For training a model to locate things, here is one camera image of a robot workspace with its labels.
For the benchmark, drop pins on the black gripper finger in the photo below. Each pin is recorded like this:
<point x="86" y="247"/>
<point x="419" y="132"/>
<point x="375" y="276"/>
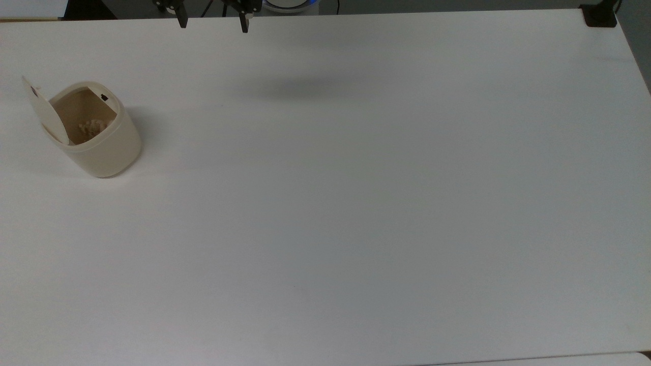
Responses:
<point x="180" y="15"/>
<point x="245" y="18"/>

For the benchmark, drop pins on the dark box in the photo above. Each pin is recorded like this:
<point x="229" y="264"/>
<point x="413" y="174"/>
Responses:
<point x="89" y="9"/>

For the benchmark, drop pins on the cream trash bin lid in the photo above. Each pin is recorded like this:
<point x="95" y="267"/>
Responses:
<point x="46" y="109"/>

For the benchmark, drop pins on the crumpled paper scrap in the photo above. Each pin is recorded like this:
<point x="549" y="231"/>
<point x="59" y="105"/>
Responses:
<point x="92" y="127"/>

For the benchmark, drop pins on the black table clamp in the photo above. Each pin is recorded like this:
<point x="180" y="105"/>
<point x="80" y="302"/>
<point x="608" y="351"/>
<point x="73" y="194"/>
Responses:
<point x="600" y="16"/>

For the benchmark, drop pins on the cream plastic trash bin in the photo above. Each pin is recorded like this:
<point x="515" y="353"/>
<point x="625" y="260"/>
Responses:
<point x="107" y="147"/>

